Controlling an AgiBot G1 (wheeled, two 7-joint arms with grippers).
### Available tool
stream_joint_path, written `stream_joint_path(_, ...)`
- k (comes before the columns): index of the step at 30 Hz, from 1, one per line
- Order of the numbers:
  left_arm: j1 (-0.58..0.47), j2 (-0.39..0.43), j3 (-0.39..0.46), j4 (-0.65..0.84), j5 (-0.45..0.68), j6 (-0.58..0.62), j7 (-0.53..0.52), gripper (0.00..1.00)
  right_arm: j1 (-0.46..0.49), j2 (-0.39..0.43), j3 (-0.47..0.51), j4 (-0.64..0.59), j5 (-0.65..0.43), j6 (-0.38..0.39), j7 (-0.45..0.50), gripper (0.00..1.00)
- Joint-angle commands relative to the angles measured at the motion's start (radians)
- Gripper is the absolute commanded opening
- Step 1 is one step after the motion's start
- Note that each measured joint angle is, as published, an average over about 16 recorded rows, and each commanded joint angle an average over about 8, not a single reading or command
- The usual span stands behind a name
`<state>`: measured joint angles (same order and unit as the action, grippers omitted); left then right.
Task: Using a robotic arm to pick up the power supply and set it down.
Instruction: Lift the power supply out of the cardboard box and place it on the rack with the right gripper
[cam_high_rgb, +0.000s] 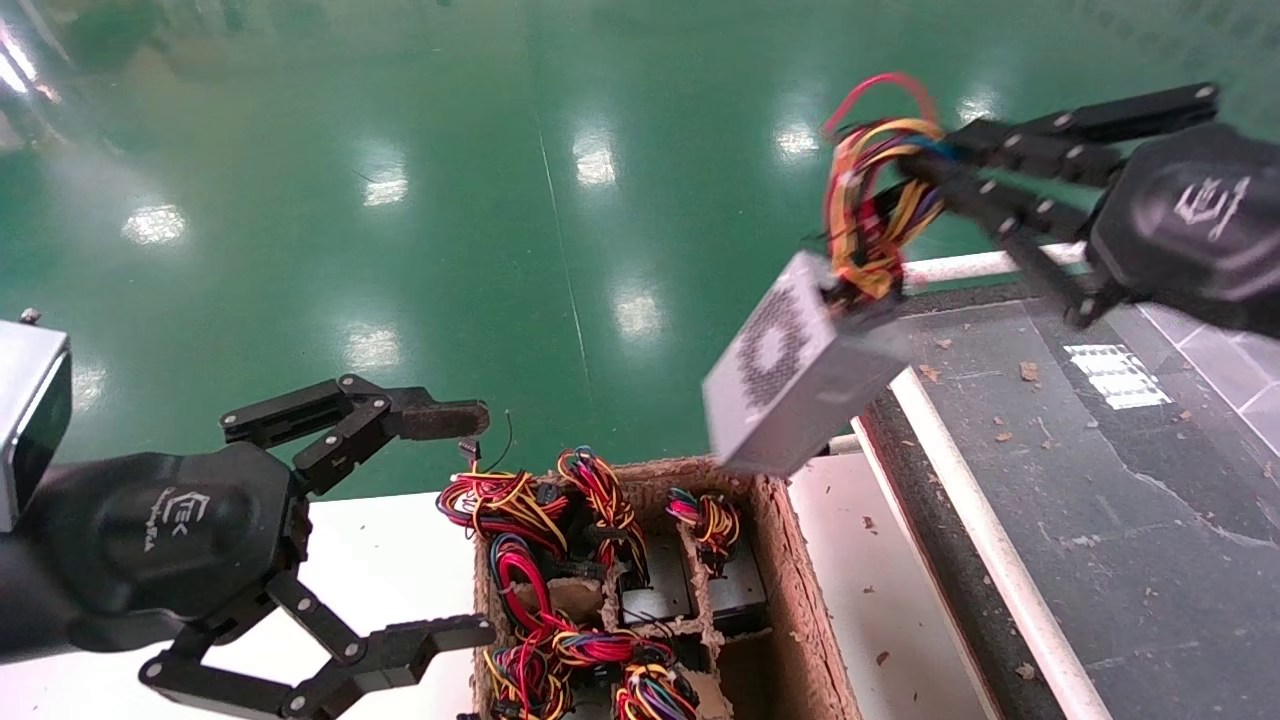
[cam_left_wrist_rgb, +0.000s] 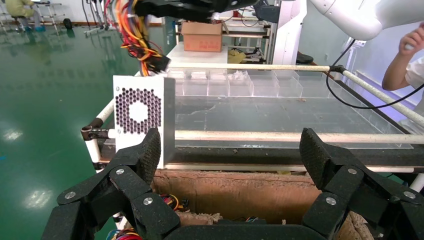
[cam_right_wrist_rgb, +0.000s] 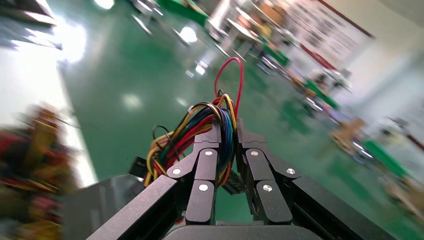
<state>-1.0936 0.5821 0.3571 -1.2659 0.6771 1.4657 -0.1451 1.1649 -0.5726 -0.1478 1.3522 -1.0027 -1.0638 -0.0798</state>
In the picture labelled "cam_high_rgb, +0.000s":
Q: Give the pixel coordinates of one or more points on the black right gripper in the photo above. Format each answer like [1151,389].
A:
[1200,230]

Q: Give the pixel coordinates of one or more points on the small brown cardboard scrap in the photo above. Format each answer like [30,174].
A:
[1028,372]

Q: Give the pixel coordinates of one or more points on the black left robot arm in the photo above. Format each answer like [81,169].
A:
[20,600]

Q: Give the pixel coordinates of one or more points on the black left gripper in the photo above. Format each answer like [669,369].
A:
[180,530]

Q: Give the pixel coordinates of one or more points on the white conveyor edge pipe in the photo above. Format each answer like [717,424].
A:
[990,550]

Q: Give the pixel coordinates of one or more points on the black conveyor belt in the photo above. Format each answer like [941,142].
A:
[1150,560]

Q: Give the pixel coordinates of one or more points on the white printed label sticker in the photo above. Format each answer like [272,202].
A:
[1115,375]

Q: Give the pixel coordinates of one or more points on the grey metal power supply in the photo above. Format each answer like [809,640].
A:
[655,600]

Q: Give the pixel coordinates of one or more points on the brown cardboard divider box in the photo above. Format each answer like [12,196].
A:
[800,600]

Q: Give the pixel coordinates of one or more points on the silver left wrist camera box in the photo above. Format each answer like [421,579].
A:
[30,420]

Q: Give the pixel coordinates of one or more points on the short white frame crossbar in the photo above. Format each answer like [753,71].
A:
[845,444]

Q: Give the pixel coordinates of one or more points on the long white frame pipe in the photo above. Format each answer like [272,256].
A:
[980,265]

